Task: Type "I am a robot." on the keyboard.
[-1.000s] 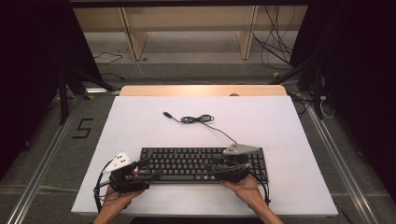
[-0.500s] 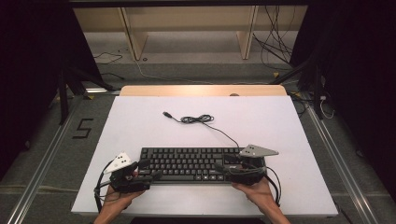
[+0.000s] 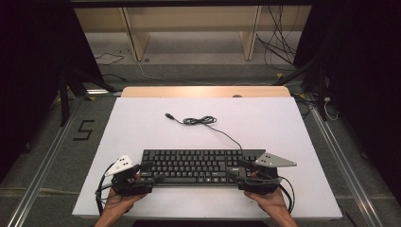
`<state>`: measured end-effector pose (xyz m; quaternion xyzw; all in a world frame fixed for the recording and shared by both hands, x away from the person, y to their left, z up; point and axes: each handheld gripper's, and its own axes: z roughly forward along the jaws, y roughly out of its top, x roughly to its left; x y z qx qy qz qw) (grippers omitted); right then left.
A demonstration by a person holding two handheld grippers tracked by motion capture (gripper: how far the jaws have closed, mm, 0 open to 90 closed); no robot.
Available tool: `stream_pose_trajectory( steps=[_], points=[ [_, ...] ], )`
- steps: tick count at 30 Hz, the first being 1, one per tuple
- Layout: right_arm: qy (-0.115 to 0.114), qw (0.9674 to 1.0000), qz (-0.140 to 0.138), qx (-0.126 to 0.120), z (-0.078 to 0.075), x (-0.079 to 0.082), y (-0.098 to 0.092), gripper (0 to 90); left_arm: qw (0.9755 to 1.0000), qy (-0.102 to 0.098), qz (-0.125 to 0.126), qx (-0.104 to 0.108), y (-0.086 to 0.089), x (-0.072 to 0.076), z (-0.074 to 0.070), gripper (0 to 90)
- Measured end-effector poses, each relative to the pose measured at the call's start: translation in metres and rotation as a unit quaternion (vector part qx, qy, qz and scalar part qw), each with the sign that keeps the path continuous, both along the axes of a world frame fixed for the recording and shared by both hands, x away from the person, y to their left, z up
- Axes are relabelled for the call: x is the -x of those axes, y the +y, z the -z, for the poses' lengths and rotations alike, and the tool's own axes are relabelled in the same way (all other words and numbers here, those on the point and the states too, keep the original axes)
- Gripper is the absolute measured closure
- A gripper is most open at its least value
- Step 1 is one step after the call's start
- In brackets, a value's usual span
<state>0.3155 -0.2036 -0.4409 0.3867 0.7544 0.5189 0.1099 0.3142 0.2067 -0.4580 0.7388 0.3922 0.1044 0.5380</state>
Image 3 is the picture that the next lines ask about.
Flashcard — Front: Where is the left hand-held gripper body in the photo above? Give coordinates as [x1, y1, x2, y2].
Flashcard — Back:
[104, 154, 156, 198]

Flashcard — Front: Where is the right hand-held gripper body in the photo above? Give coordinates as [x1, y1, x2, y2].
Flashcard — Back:
[235, 151, 298, 196]

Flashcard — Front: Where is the black computer keyboard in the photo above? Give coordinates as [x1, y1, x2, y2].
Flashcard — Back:
[139, 148, 268, 187]

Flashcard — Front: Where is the person's left hand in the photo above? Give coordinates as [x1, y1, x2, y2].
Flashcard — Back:
[100, 188, 148, 218]

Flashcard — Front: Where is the person's right hand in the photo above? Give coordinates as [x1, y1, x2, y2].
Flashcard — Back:
[244, 190, 290, 218]

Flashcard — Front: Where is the wooden table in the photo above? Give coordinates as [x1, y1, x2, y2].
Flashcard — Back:
[121, 85, 291, 98]

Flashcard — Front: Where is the black metal stand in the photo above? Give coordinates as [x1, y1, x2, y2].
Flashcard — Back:
[272, 56, 329, 122]
[58, 67, 118, 127]

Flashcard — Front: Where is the light wooden shelf unit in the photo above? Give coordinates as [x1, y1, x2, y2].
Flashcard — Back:
[74, 6, 313, 62]

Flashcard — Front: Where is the dark curtain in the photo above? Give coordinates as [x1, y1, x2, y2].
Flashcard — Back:
[0, 0, 105, 183]
[292, 0, 401, 202]

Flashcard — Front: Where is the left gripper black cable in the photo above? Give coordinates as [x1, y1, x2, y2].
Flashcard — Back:
[95, 161, 116, 218]

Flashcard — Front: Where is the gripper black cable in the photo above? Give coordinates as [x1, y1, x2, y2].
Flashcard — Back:
[95, 161, 116, 218]
[278, 175, 297, 216]

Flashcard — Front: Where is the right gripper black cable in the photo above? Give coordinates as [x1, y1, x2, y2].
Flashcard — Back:
[278, 175, 297, 216]

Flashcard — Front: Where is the black keyboard cable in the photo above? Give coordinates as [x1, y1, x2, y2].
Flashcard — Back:
[164, 113, 244, 151]

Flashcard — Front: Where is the metal floor rail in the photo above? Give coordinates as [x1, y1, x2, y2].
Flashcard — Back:
[6, 110, 79, 227]
[310, 107, 384, 227]

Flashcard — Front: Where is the white floor cable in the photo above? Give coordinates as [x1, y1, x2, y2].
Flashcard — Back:
[135, 60, 218, 87]

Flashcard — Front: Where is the white looped cable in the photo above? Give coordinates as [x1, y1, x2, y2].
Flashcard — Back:
[323, 96, 340, 122]

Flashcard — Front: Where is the thin black floor cable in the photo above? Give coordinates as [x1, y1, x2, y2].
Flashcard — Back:
[94, 51, 126, 66]

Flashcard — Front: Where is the bundle of black floor cables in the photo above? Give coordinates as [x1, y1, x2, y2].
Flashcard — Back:
[254, 5, 299, 72]

